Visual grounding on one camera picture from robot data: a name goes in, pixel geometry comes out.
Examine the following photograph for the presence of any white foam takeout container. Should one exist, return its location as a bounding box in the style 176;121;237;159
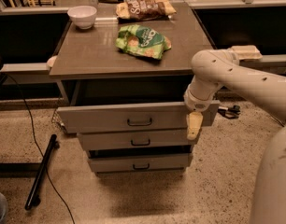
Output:
229;45;263;60

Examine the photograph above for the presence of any white ceramic bowl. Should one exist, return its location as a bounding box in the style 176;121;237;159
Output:
67;6;97;29

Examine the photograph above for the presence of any grey top drawer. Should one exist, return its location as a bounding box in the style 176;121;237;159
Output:
56;100;221;134

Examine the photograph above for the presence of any grey drawer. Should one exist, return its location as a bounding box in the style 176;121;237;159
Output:
88;153;193;173
56;100;221;134
78;129;196;150

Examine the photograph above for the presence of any wire mesh basket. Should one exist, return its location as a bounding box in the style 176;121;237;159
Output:
51;109;66;133

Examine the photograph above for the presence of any grey drawer cabinet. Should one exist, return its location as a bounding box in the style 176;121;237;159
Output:
49;2;224;178

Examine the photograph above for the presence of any black floor cable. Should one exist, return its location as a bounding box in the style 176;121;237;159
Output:
0;72;76;224

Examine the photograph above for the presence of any grey middle drawer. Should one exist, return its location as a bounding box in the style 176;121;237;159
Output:
78;129;196;150

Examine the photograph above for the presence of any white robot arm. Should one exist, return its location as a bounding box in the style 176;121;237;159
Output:
184;49;286;224

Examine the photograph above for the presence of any brown snack bag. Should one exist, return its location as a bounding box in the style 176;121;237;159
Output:
116;0;176;21

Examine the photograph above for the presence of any grey bottom drawer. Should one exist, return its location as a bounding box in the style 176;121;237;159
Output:
88;153;193;173

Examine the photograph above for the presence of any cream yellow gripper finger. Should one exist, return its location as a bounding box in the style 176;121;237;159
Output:
186;112;203;140

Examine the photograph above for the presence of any green chip bag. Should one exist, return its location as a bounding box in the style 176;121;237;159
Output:
115;24;172;60

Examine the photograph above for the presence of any black handled scissors tool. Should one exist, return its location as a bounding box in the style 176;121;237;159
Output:
218;105;240;119

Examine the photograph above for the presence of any small round beige disc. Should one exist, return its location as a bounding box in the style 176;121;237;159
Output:
47;56;57;68

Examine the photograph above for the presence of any black metal stand leg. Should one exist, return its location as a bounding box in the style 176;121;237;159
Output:
24;134;58;211

